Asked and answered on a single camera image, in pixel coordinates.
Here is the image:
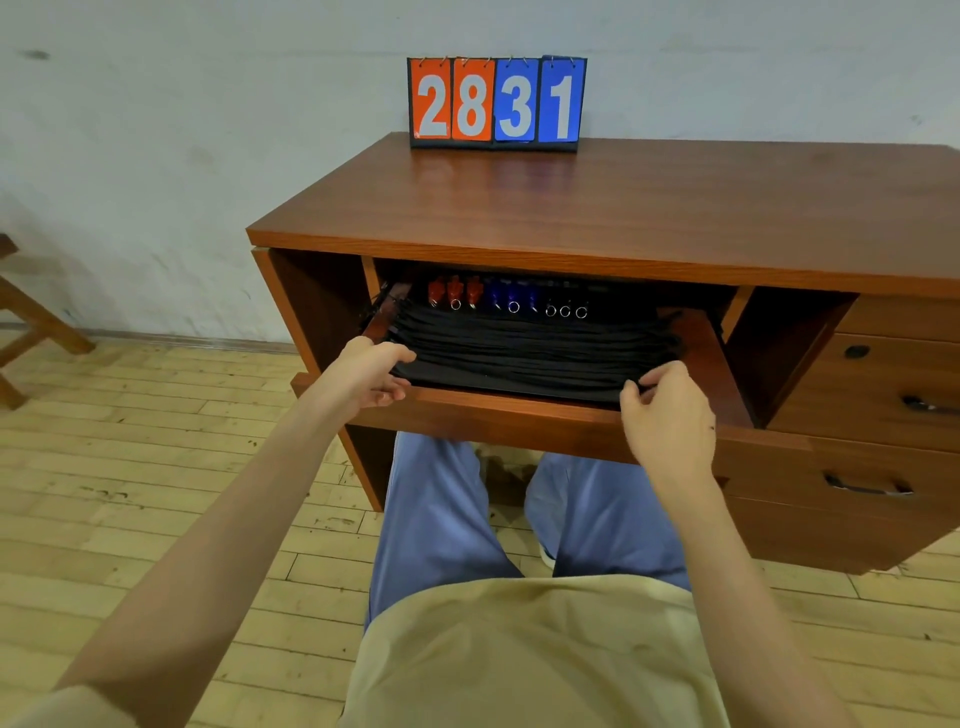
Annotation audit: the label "person's beige shirt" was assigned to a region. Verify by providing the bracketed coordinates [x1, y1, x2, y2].
[0, 572, 734, 728]

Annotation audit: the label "person's left forearm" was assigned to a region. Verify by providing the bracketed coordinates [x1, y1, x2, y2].
[54, 393, 363, 728]

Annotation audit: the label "person's right hand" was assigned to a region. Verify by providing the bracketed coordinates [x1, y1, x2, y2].
[618, 359, 719, 498]

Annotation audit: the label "person's left hand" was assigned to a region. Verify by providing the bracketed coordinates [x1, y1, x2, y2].
[314, 335, 418, 423]

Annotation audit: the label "black drawer handle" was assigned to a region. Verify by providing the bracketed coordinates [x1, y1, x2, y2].
[821, 471, 916, 499]
[899, 394, 960, 418]

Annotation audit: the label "brown side drawer with lock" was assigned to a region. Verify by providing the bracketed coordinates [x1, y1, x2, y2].
[766, 332, 960, 456]

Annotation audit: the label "brown wooden chair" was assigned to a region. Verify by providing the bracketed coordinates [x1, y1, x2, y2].
[0, 233, 98, 412]

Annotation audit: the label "person's right forearm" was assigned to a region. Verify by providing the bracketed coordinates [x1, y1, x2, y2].
[658, 470, 862, 728]

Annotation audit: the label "wooden desk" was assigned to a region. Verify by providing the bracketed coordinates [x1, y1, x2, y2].
[289, 280, 817, 468]

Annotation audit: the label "black plastic tray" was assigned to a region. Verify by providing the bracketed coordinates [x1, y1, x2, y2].
[373, 280, 682, 412]

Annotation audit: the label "orange and blue flip scoreboard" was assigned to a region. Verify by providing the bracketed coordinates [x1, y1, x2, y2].
[406, 53, 589, 154]

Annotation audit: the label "straightened black lanyards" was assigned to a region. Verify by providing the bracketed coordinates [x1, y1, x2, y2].
[370, 295, 685, 397]

